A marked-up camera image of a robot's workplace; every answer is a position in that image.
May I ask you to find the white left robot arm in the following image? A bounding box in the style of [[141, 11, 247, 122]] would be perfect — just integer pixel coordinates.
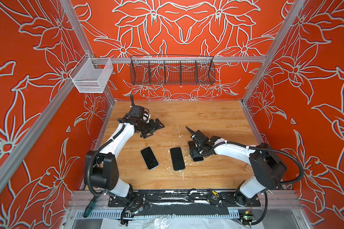
[[84, 117, 164, 198]]

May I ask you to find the black phone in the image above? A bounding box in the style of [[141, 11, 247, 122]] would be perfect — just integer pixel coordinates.
[[188, 141, 204, 162], [170, 147, 185, 171], [141, 147, 159, 170]]

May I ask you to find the green circuit board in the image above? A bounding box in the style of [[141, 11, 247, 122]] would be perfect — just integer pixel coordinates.
[[238, 212, 255, 225]]

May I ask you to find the black wire basket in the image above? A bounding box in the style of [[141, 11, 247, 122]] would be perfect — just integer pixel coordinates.
[[130, 55, 216, 86]]

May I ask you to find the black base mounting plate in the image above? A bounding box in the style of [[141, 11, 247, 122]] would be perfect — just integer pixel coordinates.
[[107, 188, 261, 208]]

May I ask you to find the aluminium frame post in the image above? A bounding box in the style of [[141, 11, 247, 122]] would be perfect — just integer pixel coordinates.
[[61, 1, 114, 105], [240, 0, 305, 105]]

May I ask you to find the green handled screwdriver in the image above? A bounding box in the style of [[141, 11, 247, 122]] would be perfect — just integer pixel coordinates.
[[83, 197, 97, 218]]

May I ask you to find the aluminium left side rail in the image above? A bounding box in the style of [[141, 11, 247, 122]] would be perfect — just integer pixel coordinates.
[[0, 79, 74, 193]]

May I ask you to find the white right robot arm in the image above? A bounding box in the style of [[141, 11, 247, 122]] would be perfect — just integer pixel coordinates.
[[186, 127, 304, 198]]

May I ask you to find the white slotted cable duct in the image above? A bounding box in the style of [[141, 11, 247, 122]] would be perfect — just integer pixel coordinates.
[[74, 209, 240, 220]]

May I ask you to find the aluminium horizontal back rail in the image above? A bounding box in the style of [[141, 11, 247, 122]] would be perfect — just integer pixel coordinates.
[[91, 56, 266, 65]]

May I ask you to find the aluminium frame post right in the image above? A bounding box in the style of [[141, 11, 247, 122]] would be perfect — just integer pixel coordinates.
[[240, 0, 305, 105]]

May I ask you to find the white wire basket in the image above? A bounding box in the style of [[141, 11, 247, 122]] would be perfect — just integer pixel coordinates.
[[69, 53, 113, 94]]

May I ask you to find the aluminium frame post left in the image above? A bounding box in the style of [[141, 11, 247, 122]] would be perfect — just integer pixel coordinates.
[[61, 1, 114, 105]]

